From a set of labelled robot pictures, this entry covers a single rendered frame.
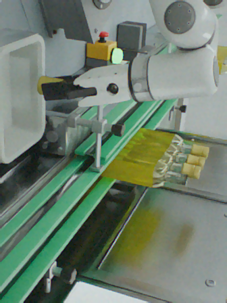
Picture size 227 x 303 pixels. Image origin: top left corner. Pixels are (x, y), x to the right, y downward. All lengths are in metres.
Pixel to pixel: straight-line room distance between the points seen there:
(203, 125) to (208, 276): 6.40
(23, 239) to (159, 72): 0.36
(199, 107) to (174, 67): 6.58
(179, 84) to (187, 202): 0.60
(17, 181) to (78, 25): 0.40
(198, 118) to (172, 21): 6.69
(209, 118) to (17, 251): 6.65
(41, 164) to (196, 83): 0.43
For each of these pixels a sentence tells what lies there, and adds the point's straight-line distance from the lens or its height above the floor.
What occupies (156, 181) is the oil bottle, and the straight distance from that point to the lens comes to 1.13.
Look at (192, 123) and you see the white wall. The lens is 7.44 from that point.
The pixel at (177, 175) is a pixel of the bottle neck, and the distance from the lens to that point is 1.14.
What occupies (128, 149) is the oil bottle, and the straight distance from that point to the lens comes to 1.21.
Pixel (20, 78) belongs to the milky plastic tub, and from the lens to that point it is 1.02.
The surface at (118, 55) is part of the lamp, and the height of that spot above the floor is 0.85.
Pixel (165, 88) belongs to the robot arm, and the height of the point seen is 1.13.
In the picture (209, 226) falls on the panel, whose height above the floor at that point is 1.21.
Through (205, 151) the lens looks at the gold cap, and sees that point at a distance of 1.28.
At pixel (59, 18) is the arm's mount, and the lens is 1.15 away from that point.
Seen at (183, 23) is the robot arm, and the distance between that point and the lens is 0.71.
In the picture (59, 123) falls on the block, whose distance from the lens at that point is 1.05.
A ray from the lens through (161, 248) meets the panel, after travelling 1.12.
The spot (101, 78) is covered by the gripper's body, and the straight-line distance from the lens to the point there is 0.78.
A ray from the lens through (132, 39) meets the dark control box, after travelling 1.66.
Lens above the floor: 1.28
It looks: 16 degrees down
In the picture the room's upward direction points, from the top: 102 degrees clockwise
